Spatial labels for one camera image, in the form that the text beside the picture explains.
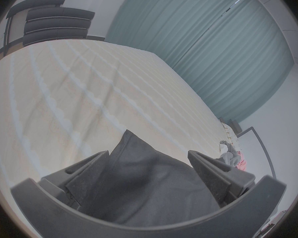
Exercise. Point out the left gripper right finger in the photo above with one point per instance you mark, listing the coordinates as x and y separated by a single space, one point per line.
216 180

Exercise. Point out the black T-shirt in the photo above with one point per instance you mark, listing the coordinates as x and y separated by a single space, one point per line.
149 182

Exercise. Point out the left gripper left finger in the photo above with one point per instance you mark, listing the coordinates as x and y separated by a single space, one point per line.
84 177

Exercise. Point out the pink garment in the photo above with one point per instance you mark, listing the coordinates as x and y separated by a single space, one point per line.
242 164

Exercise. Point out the black chest of drawers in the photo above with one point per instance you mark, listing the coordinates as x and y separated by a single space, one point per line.
57 26

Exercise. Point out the white printed pillow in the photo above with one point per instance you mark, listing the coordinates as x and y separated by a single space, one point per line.
229 135

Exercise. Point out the blue-green curtain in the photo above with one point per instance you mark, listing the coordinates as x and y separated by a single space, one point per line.
168 21
243 66

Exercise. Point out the bed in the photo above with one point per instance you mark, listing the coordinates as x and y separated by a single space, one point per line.
89 95

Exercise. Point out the white garment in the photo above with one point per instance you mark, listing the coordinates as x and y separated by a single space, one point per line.
223 144

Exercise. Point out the grey garment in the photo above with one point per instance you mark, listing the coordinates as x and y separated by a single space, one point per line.
231 157

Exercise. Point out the grey bedside table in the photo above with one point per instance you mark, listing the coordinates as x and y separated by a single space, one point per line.
234 126

